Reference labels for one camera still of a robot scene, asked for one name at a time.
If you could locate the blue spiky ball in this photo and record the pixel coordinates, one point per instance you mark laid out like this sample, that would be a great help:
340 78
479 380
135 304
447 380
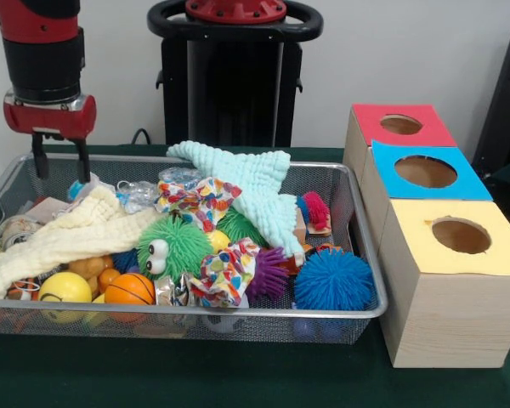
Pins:
333 279

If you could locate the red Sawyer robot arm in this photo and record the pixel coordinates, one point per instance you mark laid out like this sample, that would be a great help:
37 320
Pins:
42 51

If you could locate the orange toy basketball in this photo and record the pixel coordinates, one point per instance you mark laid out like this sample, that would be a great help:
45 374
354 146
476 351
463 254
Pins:
129 291

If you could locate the small dark green spiky ball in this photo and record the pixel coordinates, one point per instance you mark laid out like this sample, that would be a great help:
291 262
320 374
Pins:
238 225

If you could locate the pale yellow cloth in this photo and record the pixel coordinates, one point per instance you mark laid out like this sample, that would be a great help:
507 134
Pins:
76 234

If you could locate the yellow smiley ball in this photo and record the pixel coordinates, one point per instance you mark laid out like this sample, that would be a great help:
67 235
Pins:
65 291

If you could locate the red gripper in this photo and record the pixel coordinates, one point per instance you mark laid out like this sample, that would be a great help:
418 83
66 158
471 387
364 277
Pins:
49 119

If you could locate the red spiky toy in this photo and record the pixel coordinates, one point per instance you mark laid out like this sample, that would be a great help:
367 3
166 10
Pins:
317 211

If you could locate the small yellow ball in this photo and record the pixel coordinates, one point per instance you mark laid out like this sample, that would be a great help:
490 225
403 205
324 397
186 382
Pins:
218 240

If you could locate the small orange toy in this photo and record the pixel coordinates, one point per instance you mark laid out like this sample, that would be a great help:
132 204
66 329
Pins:
321 249

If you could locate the colourful patterned cloth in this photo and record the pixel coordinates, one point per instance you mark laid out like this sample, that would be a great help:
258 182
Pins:
204 200

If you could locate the crushed clear water bottle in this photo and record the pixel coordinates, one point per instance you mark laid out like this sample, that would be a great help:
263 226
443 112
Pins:
140 194

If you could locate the purple spiky ball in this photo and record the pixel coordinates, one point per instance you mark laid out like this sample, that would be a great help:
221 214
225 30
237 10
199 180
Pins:
268 272

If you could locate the wooden box with three holes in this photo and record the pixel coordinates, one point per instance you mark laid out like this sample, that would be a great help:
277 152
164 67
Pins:
450 314

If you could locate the shallow clear mesh bin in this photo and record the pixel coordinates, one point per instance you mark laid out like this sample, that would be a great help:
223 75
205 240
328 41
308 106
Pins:
361 221

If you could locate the mint green cloth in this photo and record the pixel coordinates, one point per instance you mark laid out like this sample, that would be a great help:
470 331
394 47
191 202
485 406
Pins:
255 183

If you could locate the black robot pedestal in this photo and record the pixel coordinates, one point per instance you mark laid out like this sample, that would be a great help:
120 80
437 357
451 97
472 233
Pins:
229 85

